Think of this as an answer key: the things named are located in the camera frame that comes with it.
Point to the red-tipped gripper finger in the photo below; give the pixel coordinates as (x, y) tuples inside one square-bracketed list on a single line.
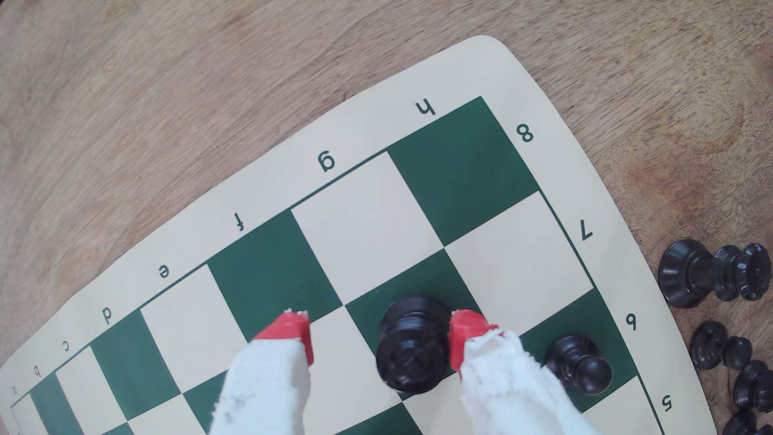
[(266, 386), (507, 392)]

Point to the tall black chess king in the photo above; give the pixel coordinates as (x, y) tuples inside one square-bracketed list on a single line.
[(413, 347)]

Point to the black chess pawn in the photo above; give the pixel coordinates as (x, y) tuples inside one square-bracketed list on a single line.
[(715, 345), (580, 365)]

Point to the green and cream chess mat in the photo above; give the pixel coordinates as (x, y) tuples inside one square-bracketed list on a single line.
[(362, 241)]

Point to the tall black chess piece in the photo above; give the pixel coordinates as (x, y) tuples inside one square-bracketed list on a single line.
[(694, 273)]

